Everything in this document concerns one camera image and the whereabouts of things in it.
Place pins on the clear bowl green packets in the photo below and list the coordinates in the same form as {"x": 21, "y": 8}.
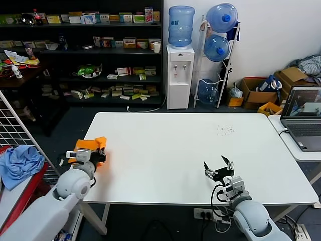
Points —
{"x": 87, "y": 70}

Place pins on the blue white bag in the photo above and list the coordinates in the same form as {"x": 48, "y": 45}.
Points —
{"x": 269, "y": 83}

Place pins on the cola bottle red cap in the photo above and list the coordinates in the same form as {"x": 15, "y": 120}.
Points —
{"x": 38, "y": 18}

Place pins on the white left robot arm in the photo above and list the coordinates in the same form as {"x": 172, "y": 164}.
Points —
{"x": 50, "y": 200}

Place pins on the yellow orange medicine box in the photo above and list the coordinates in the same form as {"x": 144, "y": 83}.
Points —
{"x": 156, "y": 16}

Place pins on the upright blue water jug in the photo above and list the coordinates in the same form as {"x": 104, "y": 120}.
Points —
{"x": 181, "y": 27}

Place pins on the yellow green medicine box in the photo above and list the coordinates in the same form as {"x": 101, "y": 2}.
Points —
{"x": 53, "y": 19}

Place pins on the teal white medicine box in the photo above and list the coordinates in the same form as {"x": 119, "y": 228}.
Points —
{"x": 126, "y": 17}

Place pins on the tall pink blue box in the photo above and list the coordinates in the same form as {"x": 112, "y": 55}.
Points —
{"x": 149, "y": 15}

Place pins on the small yellow bin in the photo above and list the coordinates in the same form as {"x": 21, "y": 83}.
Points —
{"x": 235, "y": 102}

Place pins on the white metal jug rack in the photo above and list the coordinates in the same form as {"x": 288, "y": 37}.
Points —
{"x": 227, "y": 75}

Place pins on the white red flat box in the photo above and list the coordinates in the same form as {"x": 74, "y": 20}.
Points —
{"x": 123, "y": 71}

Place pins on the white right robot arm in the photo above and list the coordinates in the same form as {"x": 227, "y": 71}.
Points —
{"x": 253, "y": 218}

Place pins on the red and white cart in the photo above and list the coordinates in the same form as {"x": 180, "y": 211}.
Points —
{"x": 15, "y": 200}

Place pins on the dark brown wooden table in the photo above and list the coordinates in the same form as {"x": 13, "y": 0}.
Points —
{"x": 32, "y": 74}

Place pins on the shiny silver bowl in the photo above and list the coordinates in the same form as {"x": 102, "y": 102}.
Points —
{"x": 26, "y": 19}

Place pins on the white paper cup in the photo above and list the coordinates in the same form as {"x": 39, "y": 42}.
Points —
{"x": 156, "y": 47}

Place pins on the yellow white medicine box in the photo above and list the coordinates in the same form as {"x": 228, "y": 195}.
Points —
{"x": 129, "y": 43}

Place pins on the blue drink bottle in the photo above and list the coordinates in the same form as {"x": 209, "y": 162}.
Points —
{"x": 63, "y": 41}

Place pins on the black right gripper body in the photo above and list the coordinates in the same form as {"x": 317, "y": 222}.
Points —
{"x": 223, "y": 173}

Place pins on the small white bottle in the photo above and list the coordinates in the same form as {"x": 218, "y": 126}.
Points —
{"x": 17, "y": 71}

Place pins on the open cardboard box red rim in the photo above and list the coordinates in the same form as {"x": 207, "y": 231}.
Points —
{"x": 257, "y": 98}

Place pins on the brown cardboard box open flap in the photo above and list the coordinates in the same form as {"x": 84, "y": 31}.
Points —
{"x": 293, "y": 74}

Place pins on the white floor power strip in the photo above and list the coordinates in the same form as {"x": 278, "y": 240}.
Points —
{"x": 302, "y": 232}

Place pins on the large white table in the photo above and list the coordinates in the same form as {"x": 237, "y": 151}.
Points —
{"x": 175, "y": 150}

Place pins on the small white side table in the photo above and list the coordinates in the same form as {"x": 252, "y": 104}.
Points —
{"x": 309, "y": 157}

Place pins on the green white medicine box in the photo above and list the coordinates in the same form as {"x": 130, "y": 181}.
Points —
{"x": 139, "y": 18}

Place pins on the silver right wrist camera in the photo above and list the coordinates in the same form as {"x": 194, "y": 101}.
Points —
{"x": 234, "y": 187}

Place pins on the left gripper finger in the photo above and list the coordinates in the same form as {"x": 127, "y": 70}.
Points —
{"x": 98, "y": 150}
{"x": 103, "y": 152}

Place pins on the white blue medicine box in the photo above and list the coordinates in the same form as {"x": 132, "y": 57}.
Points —
{"x": 88, "y": 18}

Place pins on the grey blue clothes pile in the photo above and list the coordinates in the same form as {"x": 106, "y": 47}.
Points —
{"x": 309, "y": 66}

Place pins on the grey open laptop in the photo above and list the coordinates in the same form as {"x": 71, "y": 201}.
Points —
{"x": 303, "y": 130}

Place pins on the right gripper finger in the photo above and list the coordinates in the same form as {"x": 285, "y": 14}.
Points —
{"x": 210, "y": 172}
{"x": 230, "y": 165}

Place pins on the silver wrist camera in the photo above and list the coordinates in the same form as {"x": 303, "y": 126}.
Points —
{"x": 82, "y": 155}
{"x": 234, "y": 187}

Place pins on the orange t-shirt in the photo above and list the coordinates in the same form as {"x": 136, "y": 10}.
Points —
{"x": 87, "y": 144}

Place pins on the purple drink bottle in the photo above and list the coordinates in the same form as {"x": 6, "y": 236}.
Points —
{"x": 29, "y": 51}

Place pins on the black shelf unit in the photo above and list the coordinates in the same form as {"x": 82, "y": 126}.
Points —
{"x": 113, "y": 56}

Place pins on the crumpled light blue cloth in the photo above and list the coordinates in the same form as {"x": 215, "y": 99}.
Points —
{"x": 20, "y": 163}

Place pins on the orange red medicine box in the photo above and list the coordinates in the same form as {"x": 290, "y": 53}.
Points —
{"x": 106, "y": 42}

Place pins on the clear plastic bag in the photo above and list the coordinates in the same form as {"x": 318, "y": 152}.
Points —
{"x": 235, "y": 92}

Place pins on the white water dispenser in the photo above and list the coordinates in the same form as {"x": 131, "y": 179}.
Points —
{"x": 178, "y": 88}

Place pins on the yellow bin with parts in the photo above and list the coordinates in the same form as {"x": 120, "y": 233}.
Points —
{"x": 269, "y": 108}

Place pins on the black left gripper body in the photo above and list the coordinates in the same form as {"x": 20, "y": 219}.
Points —
{"x": 97, "y": 158}

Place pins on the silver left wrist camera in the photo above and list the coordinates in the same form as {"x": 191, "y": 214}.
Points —
{"x": 82, "y": 155}

